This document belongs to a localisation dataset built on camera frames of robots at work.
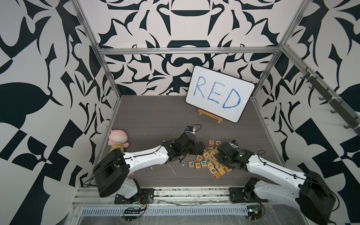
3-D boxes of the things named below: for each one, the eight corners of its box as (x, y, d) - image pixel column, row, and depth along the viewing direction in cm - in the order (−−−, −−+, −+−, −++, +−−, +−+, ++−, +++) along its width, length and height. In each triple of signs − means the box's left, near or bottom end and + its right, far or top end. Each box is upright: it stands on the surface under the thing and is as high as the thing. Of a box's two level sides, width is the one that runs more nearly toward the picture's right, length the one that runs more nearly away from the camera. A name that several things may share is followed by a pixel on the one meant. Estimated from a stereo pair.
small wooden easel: (197, 113, 110) (197, 110, 107) (198, 111, 112) (199, 107, 108) (220, 124, 104) (221, 120, 100) (221, 121, 105) (223, 118, 102)
